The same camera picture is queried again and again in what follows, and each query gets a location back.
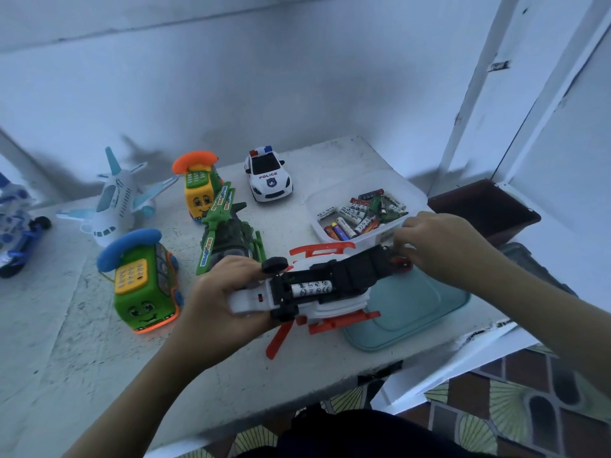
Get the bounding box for person's dark trousers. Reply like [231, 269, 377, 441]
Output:
[239, 405, 479, 458]

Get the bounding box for red white toy vehicle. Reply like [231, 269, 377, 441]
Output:
[226, 241, 414, 361]

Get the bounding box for person's right forearm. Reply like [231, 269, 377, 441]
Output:
[477, 262, 611, 401]

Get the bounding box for person's right hand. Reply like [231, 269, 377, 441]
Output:
[391, 211, 505, 290]

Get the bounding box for dark brown storage box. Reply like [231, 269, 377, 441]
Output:
[426, 179, 542, 247]

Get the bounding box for person's left hand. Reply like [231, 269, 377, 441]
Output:
[172, 255, 288, 370]

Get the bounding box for grey storage box lid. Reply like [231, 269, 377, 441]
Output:
[501, 241, 579, 300]

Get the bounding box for yellow orange toy car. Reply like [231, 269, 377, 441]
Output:
[171, 149, 227, 223]

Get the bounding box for person's left forearm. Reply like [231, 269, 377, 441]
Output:
[62, 346, 206, 458]

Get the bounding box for dark green toy helicopter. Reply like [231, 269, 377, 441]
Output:
[195, 184, 267, 277]

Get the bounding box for teal container lid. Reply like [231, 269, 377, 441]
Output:
[342, 267, 472, 353]

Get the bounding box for black white toy car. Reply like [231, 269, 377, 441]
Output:
[243, 144, 295, 204]

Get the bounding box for white blue toy vehicle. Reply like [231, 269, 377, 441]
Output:
[0, 172, 53, 279]

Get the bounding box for heap of mixed batteries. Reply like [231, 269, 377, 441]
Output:
[317, 188, 410, 242]

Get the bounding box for green orange toy car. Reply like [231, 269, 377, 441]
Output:
[96, 228, 183, 336]

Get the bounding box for clear plastic container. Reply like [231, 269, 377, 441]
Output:
[307, 169, 412, 254]

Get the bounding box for white toy airplane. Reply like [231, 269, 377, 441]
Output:
[55, 146, 183, 249]

